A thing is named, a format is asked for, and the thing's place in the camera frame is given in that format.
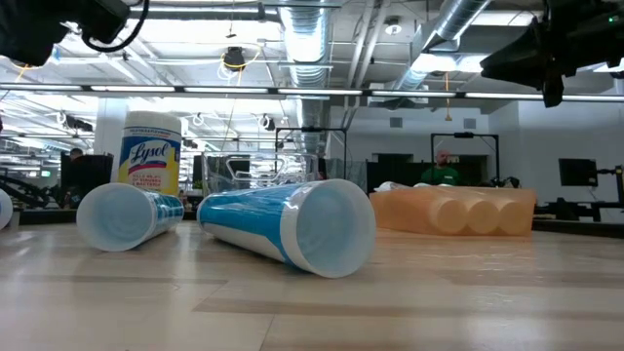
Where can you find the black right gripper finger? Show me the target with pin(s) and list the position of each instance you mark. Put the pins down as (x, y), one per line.
(526, 70)
(529, 46)

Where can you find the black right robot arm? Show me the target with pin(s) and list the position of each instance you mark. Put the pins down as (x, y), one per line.
(616, 34)

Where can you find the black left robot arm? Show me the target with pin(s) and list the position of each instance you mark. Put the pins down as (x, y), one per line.
(29, 29)

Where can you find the Lysol wipes canister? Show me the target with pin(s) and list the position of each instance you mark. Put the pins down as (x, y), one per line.
(148, 156)

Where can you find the black computer monitor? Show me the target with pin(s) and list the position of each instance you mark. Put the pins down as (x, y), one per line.
(577, 172)

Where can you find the person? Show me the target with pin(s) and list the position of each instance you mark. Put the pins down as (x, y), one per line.
(441, 173)
(76, 154)

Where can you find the white plastic wrapping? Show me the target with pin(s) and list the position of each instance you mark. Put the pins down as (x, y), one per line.
(390, 185)

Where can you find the orange translucent plastic bin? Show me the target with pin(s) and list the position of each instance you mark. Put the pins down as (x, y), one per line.
(404, 214)

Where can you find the long ceiling light strip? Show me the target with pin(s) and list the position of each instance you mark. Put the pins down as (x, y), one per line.
(317, 91)

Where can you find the clear plastic bin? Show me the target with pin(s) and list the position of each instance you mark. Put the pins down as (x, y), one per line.
(253, 168)

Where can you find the black hanging ceiling device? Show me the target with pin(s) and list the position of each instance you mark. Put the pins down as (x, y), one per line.
(234, 57)

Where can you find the white building pillar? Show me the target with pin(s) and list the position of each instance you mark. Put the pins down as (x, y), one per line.
(108, 131)

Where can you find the black partition panel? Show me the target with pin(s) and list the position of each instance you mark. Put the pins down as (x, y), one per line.
(88, 178)

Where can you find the silver ventilation duct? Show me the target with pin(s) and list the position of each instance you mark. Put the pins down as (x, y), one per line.
(307, 49)
(458, 14)

